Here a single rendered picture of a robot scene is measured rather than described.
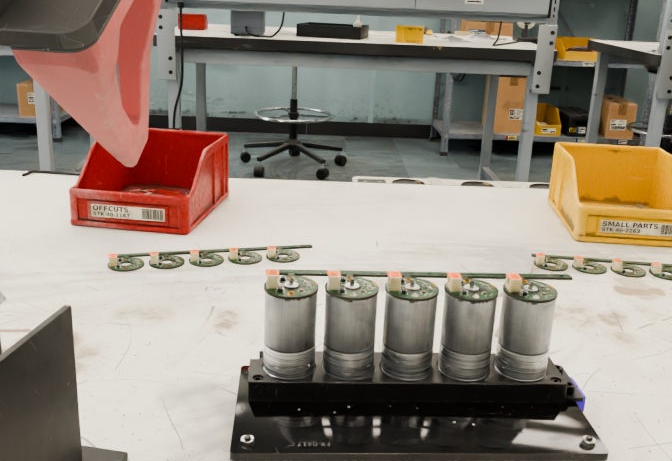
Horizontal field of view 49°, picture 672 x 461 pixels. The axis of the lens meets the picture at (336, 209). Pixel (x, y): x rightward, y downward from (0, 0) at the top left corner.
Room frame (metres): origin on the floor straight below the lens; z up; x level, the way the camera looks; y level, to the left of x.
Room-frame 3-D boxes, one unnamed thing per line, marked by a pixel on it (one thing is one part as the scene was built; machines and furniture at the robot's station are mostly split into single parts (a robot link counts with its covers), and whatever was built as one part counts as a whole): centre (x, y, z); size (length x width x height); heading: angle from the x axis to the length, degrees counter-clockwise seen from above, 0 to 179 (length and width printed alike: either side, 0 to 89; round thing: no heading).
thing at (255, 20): (2.72, 0.34, 0.80); 0.15 x 0.12 x 0.10; 3
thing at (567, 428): (0.30, -0.04, 0.76); 0.16 x 0.07 x 0.01; 94
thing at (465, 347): (0.32, -0.06, 0.79); 0.02 x 0.02 x 0.05
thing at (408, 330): (0.31, -0.04, 0.79); 0.02 x 0.02 x 0.05
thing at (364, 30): (2.81, 0.04, 0.77); 0.24 x 0.16 x 0.04; 77
